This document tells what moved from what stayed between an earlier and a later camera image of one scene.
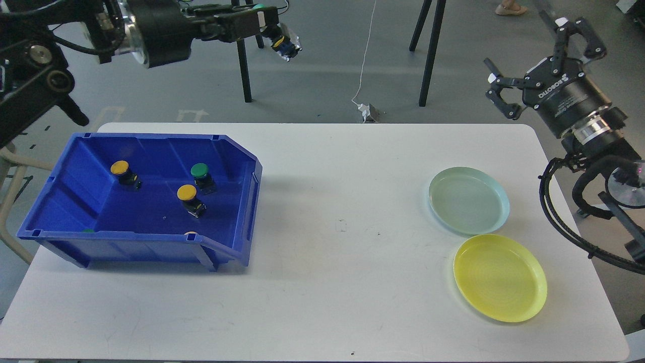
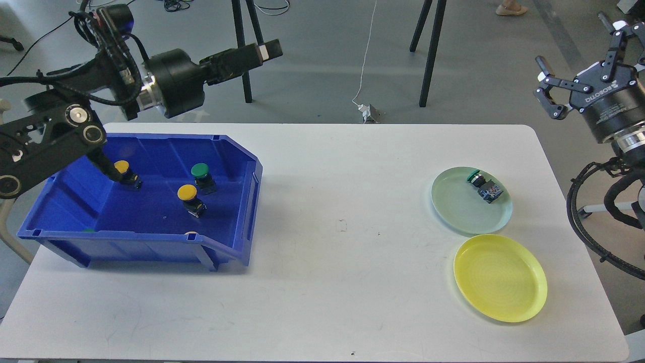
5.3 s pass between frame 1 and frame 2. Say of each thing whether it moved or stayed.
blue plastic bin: stayed
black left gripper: moved
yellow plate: stayed
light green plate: stayed
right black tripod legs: stayed
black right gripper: moved
